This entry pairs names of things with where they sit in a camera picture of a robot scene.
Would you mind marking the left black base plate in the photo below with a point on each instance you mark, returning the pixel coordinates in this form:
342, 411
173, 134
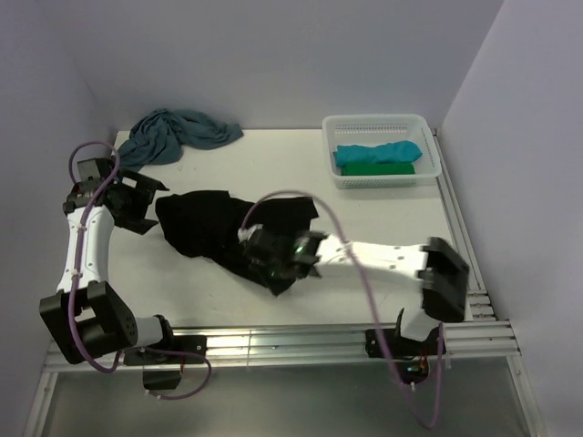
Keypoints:
185, 349

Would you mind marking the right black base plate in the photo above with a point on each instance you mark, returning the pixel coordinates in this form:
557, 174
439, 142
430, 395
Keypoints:
401, 348

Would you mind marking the white plastic basket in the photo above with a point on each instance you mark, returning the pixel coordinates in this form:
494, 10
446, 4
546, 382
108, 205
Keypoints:
378, 129

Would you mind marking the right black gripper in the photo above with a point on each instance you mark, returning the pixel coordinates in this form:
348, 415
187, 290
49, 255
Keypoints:
274, 286

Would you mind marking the rolled green t shirt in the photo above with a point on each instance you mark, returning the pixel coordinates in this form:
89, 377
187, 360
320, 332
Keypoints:
377, 169

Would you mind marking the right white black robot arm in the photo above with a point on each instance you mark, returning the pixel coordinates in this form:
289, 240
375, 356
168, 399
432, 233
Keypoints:
433, 272

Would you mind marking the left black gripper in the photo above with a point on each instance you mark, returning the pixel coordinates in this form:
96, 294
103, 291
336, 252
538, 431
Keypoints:
136, 221

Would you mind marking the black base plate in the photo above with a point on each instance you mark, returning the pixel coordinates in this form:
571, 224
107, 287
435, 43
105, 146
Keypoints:
185, 349
401, 348

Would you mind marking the rolled turquoise t shirt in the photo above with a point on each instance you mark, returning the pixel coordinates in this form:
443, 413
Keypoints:
392, 152

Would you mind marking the grey blue crumpled t shirt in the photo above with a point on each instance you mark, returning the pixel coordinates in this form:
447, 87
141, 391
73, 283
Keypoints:
159, 137

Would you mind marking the aluminium rail frame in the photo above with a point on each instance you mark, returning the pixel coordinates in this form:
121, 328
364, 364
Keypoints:
295, 365

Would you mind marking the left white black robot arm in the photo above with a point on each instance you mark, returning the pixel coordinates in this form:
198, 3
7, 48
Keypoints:
86, 318

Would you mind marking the black t shirt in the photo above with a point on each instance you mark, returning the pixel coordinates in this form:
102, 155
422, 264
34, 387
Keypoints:
205, 224

